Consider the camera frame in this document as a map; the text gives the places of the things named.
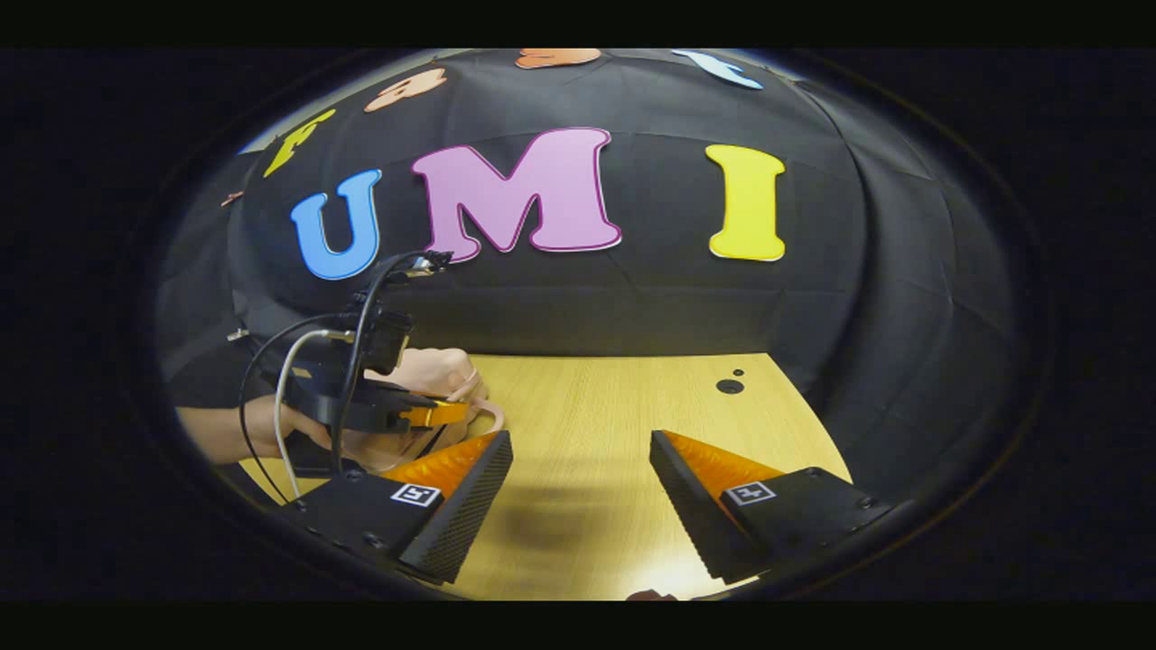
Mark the person's black sleeve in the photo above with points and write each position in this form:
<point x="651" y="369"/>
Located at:
<point x="212" y="375"/>

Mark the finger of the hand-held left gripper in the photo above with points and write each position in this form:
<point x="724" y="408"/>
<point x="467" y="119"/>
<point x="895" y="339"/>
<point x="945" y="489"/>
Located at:
<point x="438" y="414"/>

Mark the pink suitcase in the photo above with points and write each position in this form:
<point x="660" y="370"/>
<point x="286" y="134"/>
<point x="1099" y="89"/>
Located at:
<point x="438" y="370"/>

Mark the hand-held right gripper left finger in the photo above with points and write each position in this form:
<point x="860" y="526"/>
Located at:
<point x="465" y="515"/>

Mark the red cloth clip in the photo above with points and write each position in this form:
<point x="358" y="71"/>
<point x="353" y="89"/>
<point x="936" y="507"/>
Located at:
<point x="232" y="197"/>

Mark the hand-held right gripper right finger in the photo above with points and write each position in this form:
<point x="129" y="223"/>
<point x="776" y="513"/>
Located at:
<point x="691" y="515"/>

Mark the black table grommet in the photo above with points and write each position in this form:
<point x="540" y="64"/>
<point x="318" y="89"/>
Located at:
<point x="730" y="386"/>

